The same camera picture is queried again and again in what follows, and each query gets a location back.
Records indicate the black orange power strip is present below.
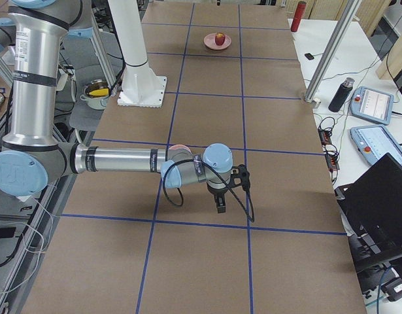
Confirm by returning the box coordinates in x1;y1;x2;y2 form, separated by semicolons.
318;128;340;173

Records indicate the red bottle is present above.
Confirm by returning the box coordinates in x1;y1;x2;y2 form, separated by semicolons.
290;1;307;33

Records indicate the far teach pendant tablet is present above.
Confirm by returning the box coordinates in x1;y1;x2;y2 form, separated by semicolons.
350;86;394;126

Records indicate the pink plate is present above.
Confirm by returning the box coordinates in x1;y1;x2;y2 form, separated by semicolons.
203;33;232;50

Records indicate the white enamel pot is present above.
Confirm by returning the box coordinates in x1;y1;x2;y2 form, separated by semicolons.
80;79;110;111

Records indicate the black water bottle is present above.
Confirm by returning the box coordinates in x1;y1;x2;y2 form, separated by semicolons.
328;77;355;113

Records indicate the red apple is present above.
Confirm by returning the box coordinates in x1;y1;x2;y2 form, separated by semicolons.
214;32;226;46

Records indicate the near teach pendant tablet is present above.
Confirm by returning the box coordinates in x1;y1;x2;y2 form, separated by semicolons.
350;125;402;166

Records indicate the aluminium frame post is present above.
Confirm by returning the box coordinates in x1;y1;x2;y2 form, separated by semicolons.
303;0;361;109

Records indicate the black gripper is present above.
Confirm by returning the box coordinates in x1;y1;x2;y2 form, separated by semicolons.
207;180;229;213

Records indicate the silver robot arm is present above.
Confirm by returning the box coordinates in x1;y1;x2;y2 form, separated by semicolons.
0;1;233;213
0;18;16;53

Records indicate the white pedestal column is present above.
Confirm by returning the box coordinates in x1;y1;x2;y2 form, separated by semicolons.
109;0;167;108

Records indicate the teach pendant tablet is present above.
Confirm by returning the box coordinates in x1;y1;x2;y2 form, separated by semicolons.
350;86;394;126
350;125;402;166

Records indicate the pink bowl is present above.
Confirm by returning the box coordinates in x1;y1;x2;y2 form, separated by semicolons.
169;144;191;153

